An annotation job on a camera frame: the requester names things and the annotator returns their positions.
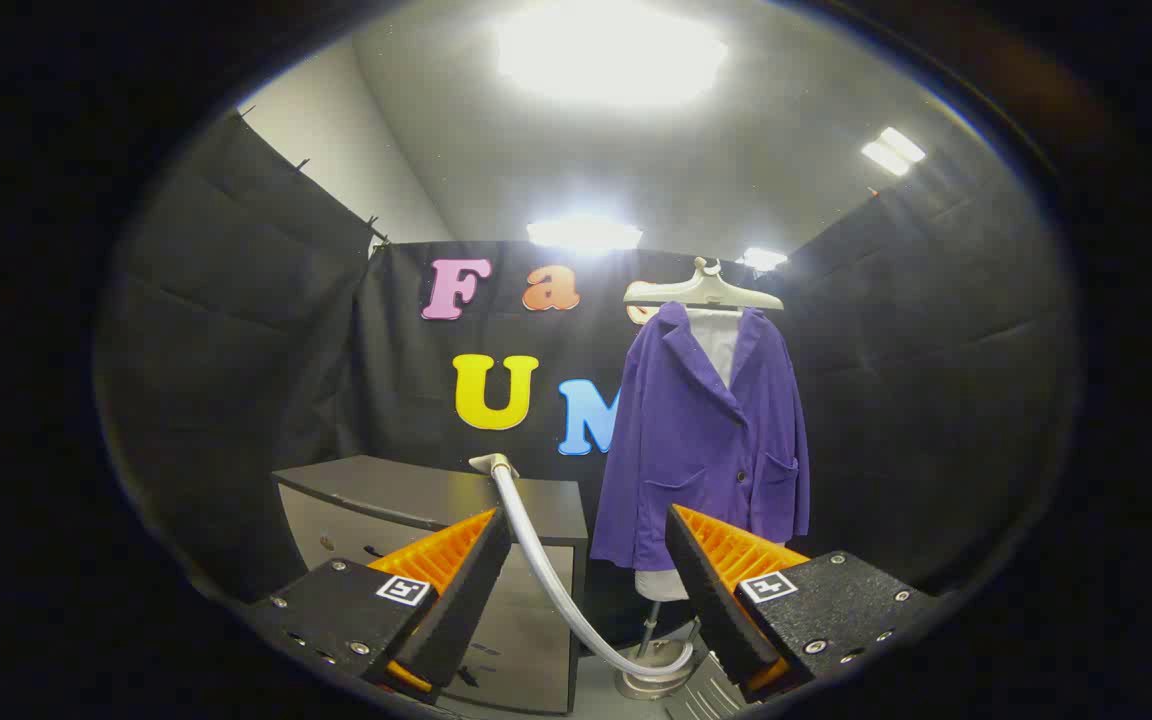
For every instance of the twin ceiling light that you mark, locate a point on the twin ceiling light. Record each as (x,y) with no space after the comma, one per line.
(893,151)

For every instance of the round silver stand base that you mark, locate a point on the round silver stand base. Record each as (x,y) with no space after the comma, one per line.
(648,684)

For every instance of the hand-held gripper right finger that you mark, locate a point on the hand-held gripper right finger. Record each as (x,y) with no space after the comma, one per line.
(711,600)

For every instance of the small ceiling light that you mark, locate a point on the small ceiling light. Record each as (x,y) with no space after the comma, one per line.
(762,259)

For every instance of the black backdrop cloth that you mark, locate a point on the black backdrop cloth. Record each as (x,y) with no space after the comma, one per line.
(236,350)

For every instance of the grey ribbed steamer body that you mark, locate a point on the grey ribbed steamer body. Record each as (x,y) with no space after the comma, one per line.
(704,695)

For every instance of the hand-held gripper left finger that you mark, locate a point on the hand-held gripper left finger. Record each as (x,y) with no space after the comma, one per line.
(466,590)

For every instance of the purple jacket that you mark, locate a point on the purple jacket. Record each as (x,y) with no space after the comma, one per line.
(696,450)

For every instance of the white clothes hanger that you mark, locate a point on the white clothes hanger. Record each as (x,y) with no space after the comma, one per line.
(706,292)

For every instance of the grey cabinet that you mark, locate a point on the grey cabinet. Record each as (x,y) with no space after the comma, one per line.
(386,490)

